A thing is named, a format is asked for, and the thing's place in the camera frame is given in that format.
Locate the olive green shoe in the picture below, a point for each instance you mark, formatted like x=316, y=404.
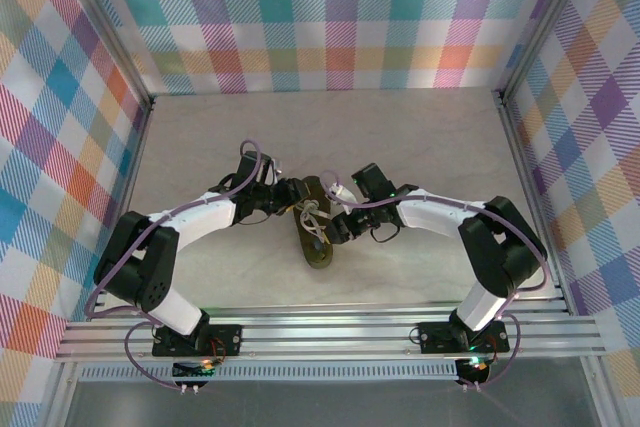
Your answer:
x=315, y=252

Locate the white shoelace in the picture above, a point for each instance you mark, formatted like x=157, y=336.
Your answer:
x=310, y=209

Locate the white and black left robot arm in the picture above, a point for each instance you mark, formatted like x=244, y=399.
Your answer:
x=165, y=257

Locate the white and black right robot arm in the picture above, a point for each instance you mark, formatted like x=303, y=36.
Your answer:
x=485, y=247

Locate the left controller board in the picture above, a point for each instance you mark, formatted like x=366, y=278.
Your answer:
x=192, y=371

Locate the controller board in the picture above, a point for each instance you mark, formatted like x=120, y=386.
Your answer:
x=474, y=372
x=192, y=371

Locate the right controller board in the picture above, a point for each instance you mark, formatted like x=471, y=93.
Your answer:
x=474, y=372

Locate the aluminium mounting rail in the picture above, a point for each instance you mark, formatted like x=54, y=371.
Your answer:
x=350, y=334

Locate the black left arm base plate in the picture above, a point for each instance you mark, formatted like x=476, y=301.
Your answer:
x=227, y=339

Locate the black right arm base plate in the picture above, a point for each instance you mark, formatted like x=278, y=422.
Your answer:
x=440, y=337

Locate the aluminium corner post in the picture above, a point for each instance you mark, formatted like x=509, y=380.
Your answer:
x=545, y=22
x=107, y=32

